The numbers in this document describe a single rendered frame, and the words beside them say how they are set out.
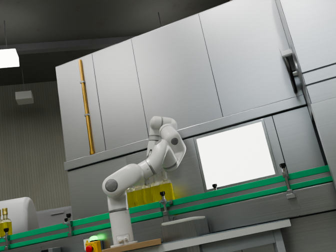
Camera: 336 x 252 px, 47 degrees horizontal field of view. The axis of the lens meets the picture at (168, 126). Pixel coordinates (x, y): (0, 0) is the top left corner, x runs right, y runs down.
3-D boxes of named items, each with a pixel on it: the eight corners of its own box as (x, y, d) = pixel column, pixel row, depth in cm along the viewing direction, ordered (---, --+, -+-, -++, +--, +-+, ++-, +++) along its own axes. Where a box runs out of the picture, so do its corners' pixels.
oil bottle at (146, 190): (159, 219, 223) (153, 182, 229) (155, 219, 218) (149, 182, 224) (150, 221, 225) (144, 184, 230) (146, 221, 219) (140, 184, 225)
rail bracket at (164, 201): (176, 214, 213) (171, 191, 216) (164, 214, 197) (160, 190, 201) (171, 215, 214) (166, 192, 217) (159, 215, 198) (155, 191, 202)
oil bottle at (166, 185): (178, 215, 220) (171, 178, 225) (174, 215, 214) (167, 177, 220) (169, 217, 221) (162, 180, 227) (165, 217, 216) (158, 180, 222)
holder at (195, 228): (212, 233, 202) (209, 218, 204) (197, 236, 177) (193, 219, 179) (182, 239, 207) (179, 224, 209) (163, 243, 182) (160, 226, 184)
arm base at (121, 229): (138, 242, 170) (132, 207, 174) (109, 248, 168) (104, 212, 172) (137, 242, 185) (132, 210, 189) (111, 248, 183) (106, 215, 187)
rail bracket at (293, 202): (300, 208, 190) (288, 164, 197) (299, 208, 175) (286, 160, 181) (291, 210, 192) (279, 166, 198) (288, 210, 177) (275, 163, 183)
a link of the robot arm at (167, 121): (159, 139, 209) (150, 126, 228) (181, 141, 213) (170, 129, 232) (162, 124, 207) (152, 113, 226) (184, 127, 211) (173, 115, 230)
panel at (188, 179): (279, 176, 216) (263, 119, 225) (278, 176, 213) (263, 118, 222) (135, 208, 243) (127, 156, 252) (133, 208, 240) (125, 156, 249)
